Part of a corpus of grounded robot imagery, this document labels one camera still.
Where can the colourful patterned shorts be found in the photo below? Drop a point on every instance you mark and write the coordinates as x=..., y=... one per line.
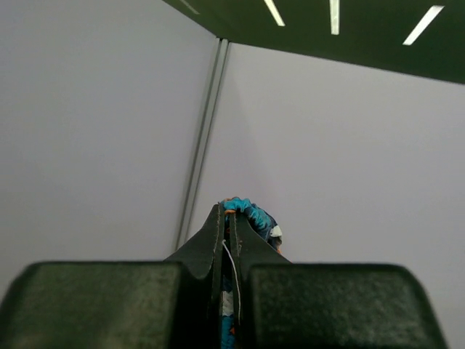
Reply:
x=268, y=229

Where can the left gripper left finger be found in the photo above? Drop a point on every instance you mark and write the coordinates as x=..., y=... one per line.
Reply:
x=173, y=303

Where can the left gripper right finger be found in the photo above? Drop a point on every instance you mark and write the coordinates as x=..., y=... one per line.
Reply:
x=280, y=304

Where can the aluminium corner frame post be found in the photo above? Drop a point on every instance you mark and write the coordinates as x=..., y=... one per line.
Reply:
x=206, y=119

